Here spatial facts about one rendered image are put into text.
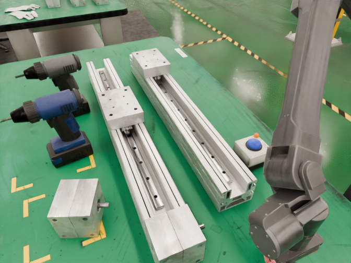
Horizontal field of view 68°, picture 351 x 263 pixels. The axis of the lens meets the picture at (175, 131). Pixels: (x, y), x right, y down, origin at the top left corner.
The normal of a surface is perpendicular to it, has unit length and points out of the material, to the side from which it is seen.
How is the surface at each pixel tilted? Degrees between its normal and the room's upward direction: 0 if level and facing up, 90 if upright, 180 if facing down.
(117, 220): 0
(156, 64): 0
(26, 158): 0
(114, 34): 90
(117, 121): 90
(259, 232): 90
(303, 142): 45
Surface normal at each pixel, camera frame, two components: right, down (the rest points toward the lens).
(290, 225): 0.20, -0.47
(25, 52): 0.39, 0.61
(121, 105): 0.00, -0.75
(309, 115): 0.35, -0.21
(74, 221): 0.04, 0.66
